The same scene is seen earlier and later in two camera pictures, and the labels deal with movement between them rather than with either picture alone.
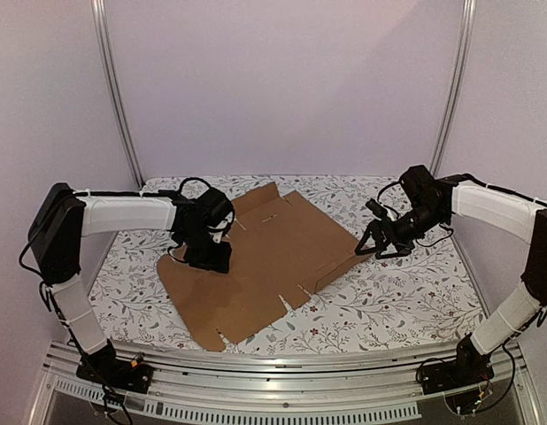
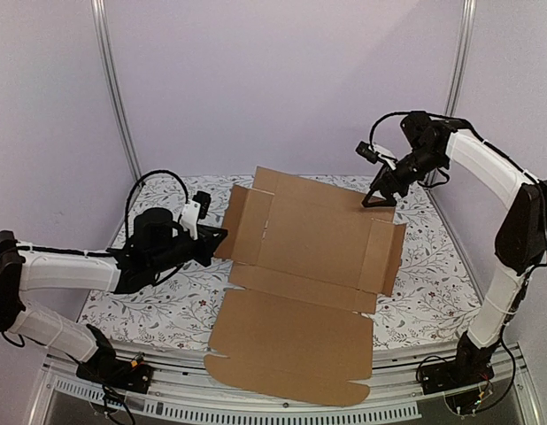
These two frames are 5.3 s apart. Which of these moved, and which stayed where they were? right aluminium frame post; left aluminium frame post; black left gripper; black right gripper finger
Moved: black right gripper finger; black left gripper
Stayed: left aluminium frame post; right aluminium frame post
